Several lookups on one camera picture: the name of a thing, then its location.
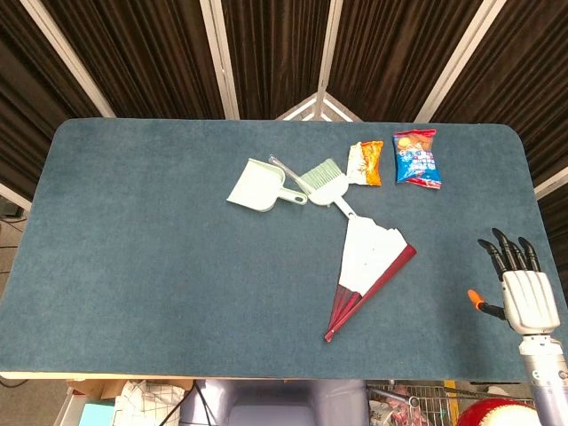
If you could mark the teal box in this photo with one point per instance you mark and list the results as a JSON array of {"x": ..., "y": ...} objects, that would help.
[{"x": 97, "y": 415}]

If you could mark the orange white snack bag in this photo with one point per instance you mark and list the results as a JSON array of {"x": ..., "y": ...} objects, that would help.
[{"x": 372, "y": 162}]

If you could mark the red white ball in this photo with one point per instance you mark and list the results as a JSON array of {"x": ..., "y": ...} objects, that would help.
[{"x": 488, "y": 415}]

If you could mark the pale green hand brush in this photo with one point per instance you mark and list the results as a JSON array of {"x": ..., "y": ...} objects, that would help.
[{"x": 328, "y": 191}]

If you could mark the dark brown pleated curtain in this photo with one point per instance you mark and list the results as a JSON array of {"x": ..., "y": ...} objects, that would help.
[
  {"x": 146, "y": 57},
  {"x": 275, "y": 57},
  {"x": 390, "y": 57},
  {"x": 532, "y": 80},
  {"x": 26, "y": 111}
]

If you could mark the white checked cloth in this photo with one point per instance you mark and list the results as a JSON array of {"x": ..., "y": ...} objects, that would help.
[{"x": 146, "y": 399}]

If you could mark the red ribbed paper folding fan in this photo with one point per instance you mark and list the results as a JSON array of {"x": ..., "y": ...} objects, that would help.
[{"x": 368, "y": 262}]

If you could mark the blue red snack bag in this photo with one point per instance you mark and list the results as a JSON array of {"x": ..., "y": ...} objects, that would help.
[{"x": 417, "y": 162}]

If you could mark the purple grey robot base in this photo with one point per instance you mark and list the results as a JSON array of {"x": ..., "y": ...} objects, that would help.
[{"x": 275, "y": 399}]

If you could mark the pale green plastic dustpan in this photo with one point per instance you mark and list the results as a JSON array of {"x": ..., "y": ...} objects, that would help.
[{"x": 255, "y": 186}]

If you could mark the blue felt table cover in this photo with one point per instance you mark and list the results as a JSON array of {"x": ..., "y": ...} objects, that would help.
[{"x": 133, "y": 266}]

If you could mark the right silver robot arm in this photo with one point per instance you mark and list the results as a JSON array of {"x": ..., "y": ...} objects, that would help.
[{"x": 543, "y": 368}]

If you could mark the white screen frame post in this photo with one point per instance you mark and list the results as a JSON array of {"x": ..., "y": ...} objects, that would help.
[
  {"x": 220, "y": 57},
  {"x": 13, "y": 195},
  {"x": 552, "y": 183},
  {"x": 68, "y": 57},
  {"x": 460, "y": 57},
  {"x": 330, "y": 44}
]

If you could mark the brown cardboard box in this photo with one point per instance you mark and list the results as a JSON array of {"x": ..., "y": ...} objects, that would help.
[{"x": 95, "y": 388}]

